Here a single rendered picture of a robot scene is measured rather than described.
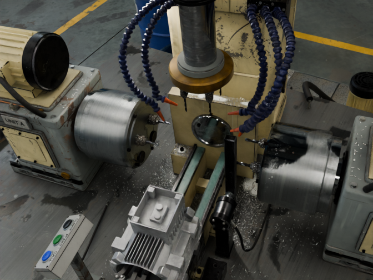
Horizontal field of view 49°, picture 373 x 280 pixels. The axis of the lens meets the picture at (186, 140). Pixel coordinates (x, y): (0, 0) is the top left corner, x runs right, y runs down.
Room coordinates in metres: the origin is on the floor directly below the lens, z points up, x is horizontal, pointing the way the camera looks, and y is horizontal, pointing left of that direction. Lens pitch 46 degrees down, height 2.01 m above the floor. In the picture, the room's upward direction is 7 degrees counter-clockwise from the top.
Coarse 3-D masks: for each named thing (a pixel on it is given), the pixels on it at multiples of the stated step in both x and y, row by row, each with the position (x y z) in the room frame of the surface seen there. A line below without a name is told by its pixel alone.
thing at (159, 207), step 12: (156, 192) 0.66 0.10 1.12; (168, 192) 0.65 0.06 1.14; (144, 204) 0.63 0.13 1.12; (156, 204) 0.62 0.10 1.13; (168, 204) 0.62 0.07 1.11; (180, 204) 0.61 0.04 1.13; (144, 216) 0.60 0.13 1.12; (156, 216) 0.58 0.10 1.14; (168, 216) 0.59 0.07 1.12; (180, 216) 0.60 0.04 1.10; (132, 228) 0.57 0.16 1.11; (144, 228) 0.55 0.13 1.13; (156, 228) 0.54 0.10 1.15; (168, 228) 0.54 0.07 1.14; (168, 240) 0.53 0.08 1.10
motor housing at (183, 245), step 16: (128, 224) 0.61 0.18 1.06; (128, 240) 0.56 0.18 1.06; (144, 240) 0.53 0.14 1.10; (160, 240) 0.53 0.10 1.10; (176, 240) 0.54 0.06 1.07; (192, 240) 0.55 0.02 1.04; (128, 256) 0.49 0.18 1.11; (144, 256) 0.49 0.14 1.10; (160, 256) 0.50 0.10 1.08; (176, 272) 0.46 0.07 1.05
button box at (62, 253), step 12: (72, 216) 0.66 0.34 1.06; (84, 216) 0.65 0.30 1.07; (60, 228) 0.64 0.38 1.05; (72, 228) 0.61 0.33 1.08; (84, 228) 0.62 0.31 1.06; (60, 240) 0.58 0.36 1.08; (72, 240) 0.58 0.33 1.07; (60, 252) 0.54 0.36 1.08; (72, 252) 0.56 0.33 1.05; (36, 264) 0.54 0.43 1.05; (48, 264) 0.51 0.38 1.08; (60, 264) 0.52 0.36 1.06; (48, 276) 0.51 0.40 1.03; (60, 276) 0.49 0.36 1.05
